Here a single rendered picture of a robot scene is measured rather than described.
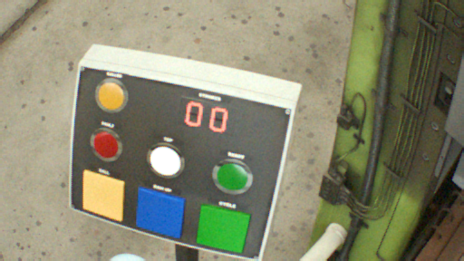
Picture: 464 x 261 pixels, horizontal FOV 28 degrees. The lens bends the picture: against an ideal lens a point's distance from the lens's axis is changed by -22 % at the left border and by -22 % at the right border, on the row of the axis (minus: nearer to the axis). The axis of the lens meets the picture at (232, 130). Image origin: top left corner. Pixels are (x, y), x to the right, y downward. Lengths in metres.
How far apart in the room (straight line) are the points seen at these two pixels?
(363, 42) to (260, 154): 0.24
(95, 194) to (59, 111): 1.33
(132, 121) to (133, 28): 1.55
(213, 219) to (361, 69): 0.33
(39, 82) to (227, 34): 0.61
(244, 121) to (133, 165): 0.19
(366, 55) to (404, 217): 0.41
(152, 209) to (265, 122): 0.23
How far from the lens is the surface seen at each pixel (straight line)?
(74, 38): 3.21
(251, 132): 1.63
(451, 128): 1.41
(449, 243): 1.77
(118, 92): 1.65
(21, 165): 2.98
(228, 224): 1.71
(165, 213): 1.72
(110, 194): 1.73
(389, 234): 2.06
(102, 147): 1.70
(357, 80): 1.76
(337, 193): 2.00
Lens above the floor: 2.53
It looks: 57 degrees down
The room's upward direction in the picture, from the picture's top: 4 degrees clockwise
